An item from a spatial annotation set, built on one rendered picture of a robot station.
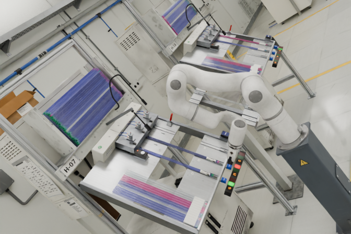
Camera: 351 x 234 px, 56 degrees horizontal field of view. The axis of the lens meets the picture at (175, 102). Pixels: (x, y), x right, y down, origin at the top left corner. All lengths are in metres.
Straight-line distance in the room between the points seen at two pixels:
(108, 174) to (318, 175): 1.17
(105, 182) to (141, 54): 1.46
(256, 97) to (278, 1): 4.75
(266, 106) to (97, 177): 1.03
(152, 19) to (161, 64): 0.41
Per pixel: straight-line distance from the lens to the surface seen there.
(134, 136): 2.09
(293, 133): 1.81
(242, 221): 2.60
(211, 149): 2.12
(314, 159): 1.87
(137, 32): 2.97
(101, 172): 2.01
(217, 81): 1.66
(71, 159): 1.98
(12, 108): 2.30
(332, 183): 1.98
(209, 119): 1.75
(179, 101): 1.71
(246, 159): 2.28
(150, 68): 3.10
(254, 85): 1.62
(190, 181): 1.95
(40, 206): 3.47
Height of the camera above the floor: 1.67
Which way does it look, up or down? 14 degrees down
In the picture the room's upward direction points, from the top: 41 degrees counter-clockwise
